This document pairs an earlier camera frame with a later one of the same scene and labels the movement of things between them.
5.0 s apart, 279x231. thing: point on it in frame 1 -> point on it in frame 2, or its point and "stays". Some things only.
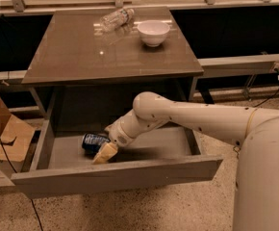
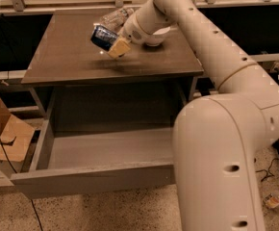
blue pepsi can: x=91 y=142 -> x=104 y=38
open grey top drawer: x=62 y=166 stays
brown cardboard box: x=7 y=139 stays
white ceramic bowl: x=153 y=34 stays
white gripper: x=118 y=134 -> x=131 y=28
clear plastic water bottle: x=115 y=19 stays
